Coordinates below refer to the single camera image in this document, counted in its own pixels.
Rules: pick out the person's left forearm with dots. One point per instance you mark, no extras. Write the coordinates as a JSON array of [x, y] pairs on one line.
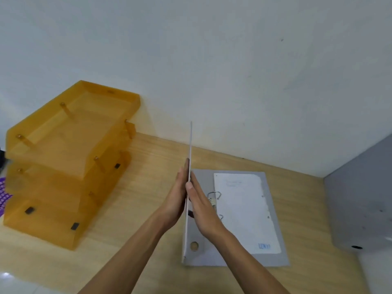
[[128, 257]]

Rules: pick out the person's right hand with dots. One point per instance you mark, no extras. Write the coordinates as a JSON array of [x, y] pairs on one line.
[[203, 212]]

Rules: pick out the person's right thumb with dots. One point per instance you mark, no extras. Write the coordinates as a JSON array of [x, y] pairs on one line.
[[190, 194]]

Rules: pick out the grey lever arch file binder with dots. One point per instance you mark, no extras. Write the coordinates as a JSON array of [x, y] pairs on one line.
[[199, 257], [358, 195]]

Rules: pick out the purple patterned mat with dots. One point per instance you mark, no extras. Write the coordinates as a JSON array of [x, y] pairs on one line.
[[3, 195]]

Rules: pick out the person's right forearm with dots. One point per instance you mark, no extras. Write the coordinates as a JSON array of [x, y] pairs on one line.
[[248, 266]]

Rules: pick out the black object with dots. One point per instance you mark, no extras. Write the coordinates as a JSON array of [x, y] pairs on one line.
[[1, 160]]

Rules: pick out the person's left hand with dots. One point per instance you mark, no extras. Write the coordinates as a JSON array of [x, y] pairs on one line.
[[173, 202]]

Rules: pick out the orange translucent stacked paper tray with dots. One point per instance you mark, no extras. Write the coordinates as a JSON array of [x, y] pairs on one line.
[[67, 168]]

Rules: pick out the white punched paper sheet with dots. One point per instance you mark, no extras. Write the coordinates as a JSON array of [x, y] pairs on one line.
[[245, 211]]

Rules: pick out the person's left thumb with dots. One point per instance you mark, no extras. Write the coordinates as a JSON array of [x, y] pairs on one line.
[[179, 182]]

